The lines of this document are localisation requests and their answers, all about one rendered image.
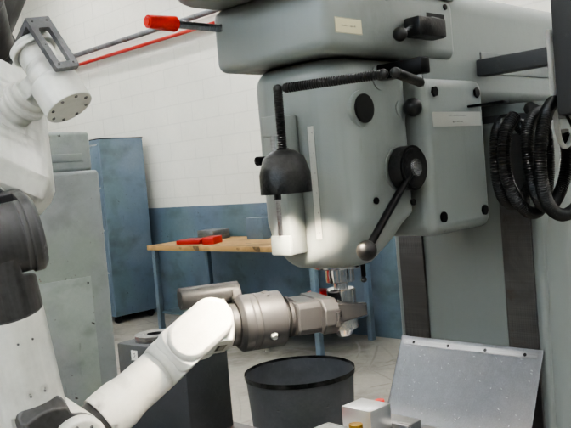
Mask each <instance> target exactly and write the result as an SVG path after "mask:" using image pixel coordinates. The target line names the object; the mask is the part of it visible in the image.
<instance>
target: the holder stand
mask: <svg viewBox="0 0 571 428"><path fill-rule="evenodd" d="M164 330H165V329H152V330H147V331H143V332H140V333H137V334H136V335H134V339H131V340H128V341H123V342H119V343H118V344H117V347H118V356H119V364H120V373H121V372H122V371H124V370H125V369H126V368H127V367H128V366H130V365H131V364H132V363H133V362H134V361H136V360H137V359H138V358H139V357H140V356H141V355H143V354H144V352H145V350H146V349H147V348H148V347H149V346H150V344H151V343H153V342H154V341H155V340H156V339H157V338H158V336H159V335H160V333H161V332H162V331H164ZM233 424H234V423H233V414H232V404H231V395H230V384H229V366H228V357H227V350H226V351H225V352H220V353H215V354H212V355H211V356H210V357H209V358H206V359H202V360H200V361H199V362H198V363H197V364H196V365H195V366H194V367H193V368H192V369H191V370H190V371H189V372H188V373H187V374H186V375H185V376H184V377H183V378H182V379H181V380H180V381H179V382H178V383H177V384H176V385H175V386H173V387H172V388H171V389H170V390H169V391H168V392H167V393H166V394H165V395H164V396H162V397H161V398H160V399H159V400H158V401H157V402H156V403H154V404H153V405H152V406H151V407H150V408H149V409H148V410H147V411H146V412H145V413H144V415H143V416H142V417H141V418H140V420H139V421H138V423H137V424H135V425H134V426H133V427H132V428H228V427H230V426H232V425H233Z"/></svg>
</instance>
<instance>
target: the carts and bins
mask: <svg viewBox="0 0 571 428"><path fill-rule="evenodd" d="M354 372H355V366H354V363H353V362H352V361H350V360H348V359H346V358H339V357H333V356H320V355H311V356H296V357H288V358H278V359H274V360H270V361H267V362H263V363H259V364H257V365H254V366H252V367H250V368H249V369H248V370H247V371H246V372H245V374H244V378H245V382H246V385H247V390H248V396H249V402H250V407H251V413H252V423H253V426H254V427H257V428H314V427H317V426H319V425H323V424H324V423H327V422H330V423H333V424H337V425H343V422H342V406H343V405H345V404H348V403H351V402H353V401H354V386H353V374H354Z"/></svg>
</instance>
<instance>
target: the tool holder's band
mask: <svg viewBox="0 0 571 428"><path fill-rule="evenodd" d="M326 292H327V295H328V296H350V295H354V294H355V293H356V292H355V288H354V287H353V286H348V287H347V288H346V289H334V287H330V288H329V289H327V291H326Z"/></svg>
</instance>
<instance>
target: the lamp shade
mask: <svg viewBox="0 0 571 428"><path fill-rule="evenodd" d="M259 182H260V193H261V195H275V194H295V193H303V192H310V191H312V181H311V171H310V170H309V167H308V163H307V162H306V160H305V157H304V155H301V154H300V153H298V152H297V151H295V150H294V149H289V148H288V149H277V150H276V151H272V152H270V153H269V154H268V155H267V156H266V157H265V158H264V159H263V162H262V166H261V170H260V173H259Z"/></svg>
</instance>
